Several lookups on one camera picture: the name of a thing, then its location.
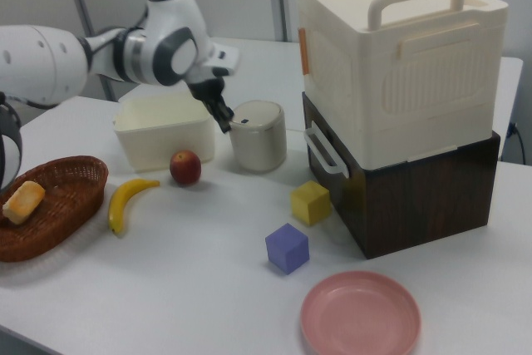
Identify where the cream plastic tub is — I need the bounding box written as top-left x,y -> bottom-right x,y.
112,90 -> 218,174

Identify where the copper latch on storage box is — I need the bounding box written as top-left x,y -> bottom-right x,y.
298,27 -> 311,77

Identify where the red apple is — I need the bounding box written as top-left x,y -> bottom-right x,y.
169,149 -> 203,187

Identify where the dark wood drawer cabinet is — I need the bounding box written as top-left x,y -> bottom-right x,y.
301,91 -> 502,261

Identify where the pink plastic plate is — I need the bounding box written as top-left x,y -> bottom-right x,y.
299,270 -> 422,355

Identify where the yellow banana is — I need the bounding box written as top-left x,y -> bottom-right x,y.
107,178 -> 161,237

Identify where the purple foam cube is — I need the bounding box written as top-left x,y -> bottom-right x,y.
264,222 -> 311,277

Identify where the yellow foam cube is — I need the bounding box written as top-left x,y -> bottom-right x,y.
289,180 -> 333,228

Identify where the brown wicker basket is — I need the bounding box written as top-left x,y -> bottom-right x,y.
0,155 -> 111,264

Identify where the cream plastic storage box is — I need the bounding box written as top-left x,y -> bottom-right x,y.
293,0 -> 510,172

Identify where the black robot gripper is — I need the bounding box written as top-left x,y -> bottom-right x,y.
186,44 -> 242,135

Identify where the wooden drawer with white handle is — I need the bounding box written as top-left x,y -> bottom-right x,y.
302,92 -> 366,225

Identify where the small cream lidded bin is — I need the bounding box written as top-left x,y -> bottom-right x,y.
229,99 -> 288,174

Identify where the bread roll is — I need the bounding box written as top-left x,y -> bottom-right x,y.
2,180 -> 47,226

